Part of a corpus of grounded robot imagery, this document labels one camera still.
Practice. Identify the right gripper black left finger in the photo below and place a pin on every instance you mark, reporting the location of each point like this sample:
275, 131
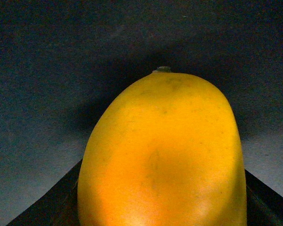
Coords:
58, 207

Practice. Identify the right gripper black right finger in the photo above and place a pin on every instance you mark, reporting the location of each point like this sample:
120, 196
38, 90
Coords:
264, 205

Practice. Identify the yellow mango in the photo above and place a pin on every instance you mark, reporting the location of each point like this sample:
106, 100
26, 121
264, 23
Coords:
166, 152

